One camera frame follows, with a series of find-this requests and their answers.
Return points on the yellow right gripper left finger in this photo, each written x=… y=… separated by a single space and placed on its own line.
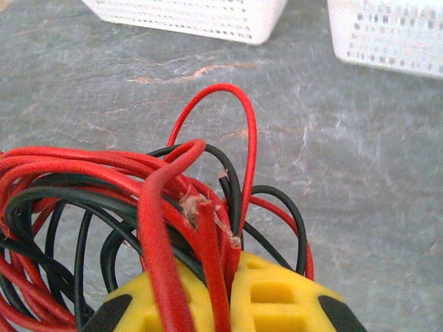
x=133 y=290

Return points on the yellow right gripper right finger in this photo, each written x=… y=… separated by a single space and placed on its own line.
x=277 y=311

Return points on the white perforated plastic basket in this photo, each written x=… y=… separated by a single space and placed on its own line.
x=242 y=20
x=380 y=34

